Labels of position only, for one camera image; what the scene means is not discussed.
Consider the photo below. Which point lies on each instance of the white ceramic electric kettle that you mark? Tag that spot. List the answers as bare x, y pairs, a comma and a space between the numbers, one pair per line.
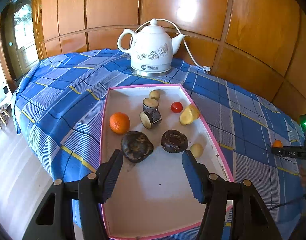
150, 47

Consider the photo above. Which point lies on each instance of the blue plaid tablecloth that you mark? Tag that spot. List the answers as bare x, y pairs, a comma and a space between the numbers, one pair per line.
68, 92

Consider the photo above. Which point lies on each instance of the large orange tangerine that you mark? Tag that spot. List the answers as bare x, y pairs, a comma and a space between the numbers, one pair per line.
277, 144

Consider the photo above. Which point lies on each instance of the wooden wardrobe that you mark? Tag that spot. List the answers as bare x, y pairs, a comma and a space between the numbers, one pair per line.
243, 17

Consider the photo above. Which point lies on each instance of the dark round pastry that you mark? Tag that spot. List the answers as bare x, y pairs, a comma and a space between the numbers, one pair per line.
174, 141

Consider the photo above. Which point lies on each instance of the pink-edged white box tray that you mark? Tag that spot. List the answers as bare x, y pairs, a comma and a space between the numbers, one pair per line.
153, 192

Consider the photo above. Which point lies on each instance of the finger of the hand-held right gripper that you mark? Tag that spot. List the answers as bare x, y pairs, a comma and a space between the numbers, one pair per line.
289, 152

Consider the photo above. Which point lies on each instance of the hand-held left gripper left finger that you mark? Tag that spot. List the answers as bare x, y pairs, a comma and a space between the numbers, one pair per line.
114, 177

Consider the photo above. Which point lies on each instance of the long purple sugarcane piece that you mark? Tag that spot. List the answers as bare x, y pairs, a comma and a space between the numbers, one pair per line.
151, 118

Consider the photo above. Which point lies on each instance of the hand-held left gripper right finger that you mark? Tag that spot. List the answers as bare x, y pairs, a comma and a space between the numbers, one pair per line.
193, 177

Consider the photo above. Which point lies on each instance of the tan longan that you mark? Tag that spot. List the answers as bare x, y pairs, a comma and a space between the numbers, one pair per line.
196, 150
154, 94

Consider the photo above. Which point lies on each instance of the red cherry tomato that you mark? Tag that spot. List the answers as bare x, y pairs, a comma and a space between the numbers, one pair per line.
176, 107

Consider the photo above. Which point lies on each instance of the dark brown water chestnut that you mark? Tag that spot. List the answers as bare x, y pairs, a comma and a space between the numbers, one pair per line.
137, 147

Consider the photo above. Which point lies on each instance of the small orange tangerine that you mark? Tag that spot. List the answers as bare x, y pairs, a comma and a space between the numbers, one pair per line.
119, 123

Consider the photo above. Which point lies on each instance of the short purple sugarcane piece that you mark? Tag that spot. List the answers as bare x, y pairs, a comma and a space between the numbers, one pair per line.
150, 103

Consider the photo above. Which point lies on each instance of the small wooden stool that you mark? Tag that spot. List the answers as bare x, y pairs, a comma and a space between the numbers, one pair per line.
0, 112

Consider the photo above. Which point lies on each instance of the wooden framed glass door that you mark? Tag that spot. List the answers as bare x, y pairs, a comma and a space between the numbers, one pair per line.
23, 30

